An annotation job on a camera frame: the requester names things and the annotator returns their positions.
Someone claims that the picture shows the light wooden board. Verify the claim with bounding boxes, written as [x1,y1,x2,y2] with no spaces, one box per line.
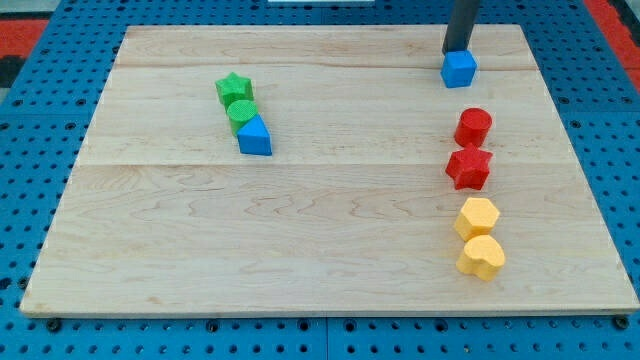
[20,25,639,319]

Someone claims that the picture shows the red star block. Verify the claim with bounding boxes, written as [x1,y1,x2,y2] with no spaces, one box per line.
[445,143,493,190]

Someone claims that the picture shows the yellow hexagon block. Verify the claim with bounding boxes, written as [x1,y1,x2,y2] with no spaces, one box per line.
[453,197,500,242]

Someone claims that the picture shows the green star block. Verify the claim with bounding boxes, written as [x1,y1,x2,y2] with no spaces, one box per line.
[215,72,254,109]

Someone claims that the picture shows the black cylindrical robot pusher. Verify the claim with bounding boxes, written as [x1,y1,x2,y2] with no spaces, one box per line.
[442,0,481,54]

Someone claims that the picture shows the red cylinder block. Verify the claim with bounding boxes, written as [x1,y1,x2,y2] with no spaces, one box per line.
[454,108,493,147]

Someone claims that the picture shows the yellow heart block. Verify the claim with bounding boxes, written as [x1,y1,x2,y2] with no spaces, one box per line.
[456,235,506,281]

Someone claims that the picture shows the blue triangular prism block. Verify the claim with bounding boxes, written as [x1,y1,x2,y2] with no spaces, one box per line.
[236,115,272,156]

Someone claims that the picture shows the green cylinder block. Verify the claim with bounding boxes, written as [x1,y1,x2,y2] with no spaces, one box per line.
[226,100,258,136]

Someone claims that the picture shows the blue cube block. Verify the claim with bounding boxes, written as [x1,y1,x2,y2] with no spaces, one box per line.
[441,50,477,88]

